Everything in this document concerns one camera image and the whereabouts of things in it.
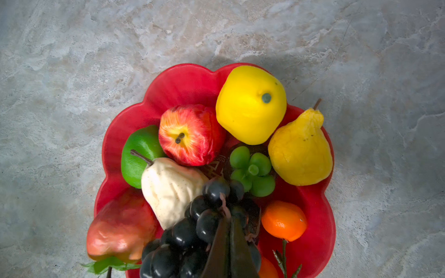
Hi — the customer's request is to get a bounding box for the small orange fake tangerine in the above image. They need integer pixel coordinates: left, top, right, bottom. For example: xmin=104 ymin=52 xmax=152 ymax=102
xmin=258 ymin=256 xmax=279 ymax=278

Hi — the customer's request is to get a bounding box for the red flower-shaped fruit bowl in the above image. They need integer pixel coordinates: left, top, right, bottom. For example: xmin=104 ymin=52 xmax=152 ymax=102
xmin=94 ymin=64 xmax=336 ymax=278

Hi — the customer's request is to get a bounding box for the dark maroon fake fruit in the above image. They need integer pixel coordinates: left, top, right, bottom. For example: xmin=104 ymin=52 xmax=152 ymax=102
xmin=223 ymin=142 xmax=276 ymax=198

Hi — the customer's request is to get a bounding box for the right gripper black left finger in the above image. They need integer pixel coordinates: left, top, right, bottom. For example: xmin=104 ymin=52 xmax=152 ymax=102
xmin=201 ymin=218 xmax=231 ymax=278

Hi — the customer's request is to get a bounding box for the large yellow fake lemon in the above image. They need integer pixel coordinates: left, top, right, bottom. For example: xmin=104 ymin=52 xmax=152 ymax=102
xmin=216 ymin=66 xmax=287 ymax=145

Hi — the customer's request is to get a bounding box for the dark fake grape bunch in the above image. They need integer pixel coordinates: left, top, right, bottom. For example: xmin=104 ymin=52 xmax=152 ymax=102
xmin=139 ymin=177 xmax=261 ymax=278

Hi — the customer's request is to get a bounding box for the green fake lime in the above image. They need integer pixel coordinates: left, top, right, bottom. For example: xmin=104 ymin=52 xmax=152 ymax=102
xmin=120 ymin=124 xmax=167 ymax=190

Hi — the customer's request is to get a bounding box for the small yellow fake lemon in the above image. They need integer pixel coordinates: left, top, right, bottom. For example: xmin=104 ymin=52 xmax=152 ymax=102
xmin=268 ymin=99 xmax=334 ymax=186

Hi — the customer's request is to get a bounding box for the red fake apple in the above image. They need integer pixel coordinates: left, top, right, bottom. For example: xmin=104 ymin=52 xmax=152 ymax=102
xmin=159 ymin=104 xmax=227 ymax=166

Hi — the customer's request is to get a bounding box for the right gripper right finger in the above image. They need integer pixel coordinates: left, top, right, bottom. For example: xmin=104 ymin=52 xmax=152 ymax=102
xmin=229 ymin=217 xmax=259 ymax=278

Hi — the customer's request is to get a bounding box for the red fake mango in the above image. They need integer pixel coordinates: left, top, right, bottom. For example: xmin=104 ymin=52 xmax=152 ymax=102
xmin=82 ymin=187 xmax=159 ymax=275

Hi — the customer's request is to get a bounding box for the cream fake pear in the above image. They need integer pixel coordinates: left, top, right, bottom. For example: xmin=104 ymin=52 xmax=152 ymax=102
xmin=130 ymin=149 xmax=209 ymax=230

